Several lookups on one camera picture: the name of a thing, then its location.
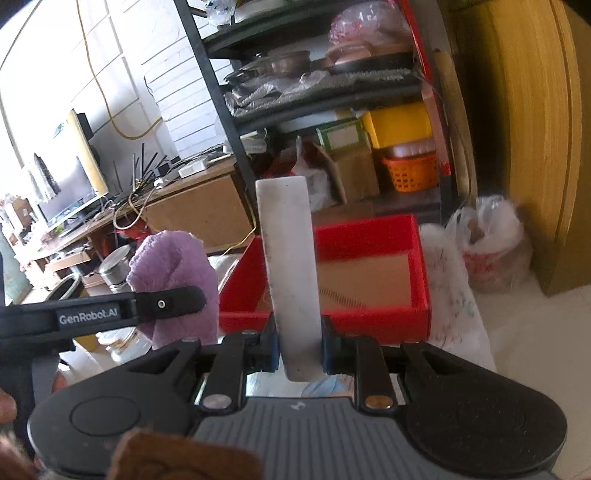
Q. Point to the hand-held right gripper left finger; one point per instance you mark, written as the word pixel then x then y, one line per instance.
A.
pixel 274 351

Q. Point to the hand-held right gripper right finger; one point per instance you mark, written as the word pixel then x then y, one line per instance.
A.
pixel 327 353

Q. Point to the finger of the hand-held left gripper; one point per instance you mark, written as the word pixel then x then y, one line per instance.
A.
pixel 157 304

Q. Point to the purple cloth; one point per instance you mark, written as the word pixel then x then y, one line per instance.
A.
pixel 175 263

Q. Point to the white foam strip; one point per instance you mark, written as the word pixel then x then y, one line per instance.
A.
pixel 288 254

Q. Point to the red box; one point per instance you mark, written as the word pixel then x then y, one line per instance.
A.
pixel 369 235

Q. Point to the person's left hand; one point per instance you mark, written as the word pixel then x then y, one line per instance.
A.
pixel 7 406

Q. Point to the steel canister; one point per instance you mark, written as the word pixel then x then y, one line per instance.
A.
pixel 115 270

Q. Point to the black round bin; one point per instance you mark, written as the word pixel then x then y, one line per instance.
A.
pixel 64 288

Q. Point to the wooden television cabinet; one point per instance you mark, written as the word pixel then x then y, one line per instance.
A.
pixel 194 207

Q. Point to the black router with antennas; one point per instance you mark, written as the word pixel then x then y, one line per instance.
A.
pixel 138 177

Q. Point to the white speckled cloth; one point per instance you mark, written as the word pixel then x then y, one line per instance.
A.
pixel 448 286

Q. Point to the brown fuzzy patch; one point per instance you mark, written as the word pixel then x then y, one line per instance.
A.
pixel 184 457

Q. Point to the white power adapter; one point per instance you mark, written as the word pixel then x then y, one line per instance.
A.
pixel 194 168

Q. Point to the television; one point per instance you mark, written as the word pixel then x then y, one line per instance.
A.
pixel 69 184

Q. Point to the black metal shelf rack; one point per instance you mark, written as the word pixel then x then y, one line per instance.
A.
pixel 238 147

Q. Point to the cardboard box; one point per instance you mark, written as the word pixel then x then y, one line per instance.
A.
pixel 355 175

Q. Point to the orange plastic basket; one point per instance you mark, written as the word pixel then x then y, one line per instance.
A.
pixel 411 173

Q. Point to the white plastic bag red print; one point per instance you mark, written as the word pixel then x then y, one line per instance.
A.
pixel 498 249

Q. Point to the green box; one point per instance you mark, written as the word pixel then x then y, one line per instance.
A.
pixel 344 136

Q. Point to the crumpled clear plastic sheet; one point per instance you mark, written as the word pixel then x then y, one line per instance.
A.
pixel 268 97

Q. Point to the yellow box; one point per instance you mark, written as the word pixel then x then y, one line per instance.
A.
pixel 401 124

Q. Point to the pan with glass lid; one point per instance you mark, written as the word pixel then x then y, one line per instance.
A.
pixel 249 71

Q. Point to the metal pot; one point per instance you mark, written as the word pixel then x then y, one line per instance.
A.
pixel 291 64

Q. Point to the red tall panel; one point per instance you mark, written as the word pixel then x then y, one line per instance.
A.
pixel 427 92

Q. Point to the black frying pan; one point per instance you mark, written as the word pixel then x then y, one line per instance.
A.
pixel 369 63

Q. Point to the wooden wardrobe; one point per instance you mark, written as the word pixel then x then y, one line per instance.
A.
pixel 531 138

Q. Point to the white bowl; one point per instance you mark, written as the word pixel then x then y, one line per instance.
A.
pixel 254 9

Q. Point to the pink plastic bag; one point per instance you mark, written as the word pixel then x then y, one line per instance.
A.
pixel 364 25

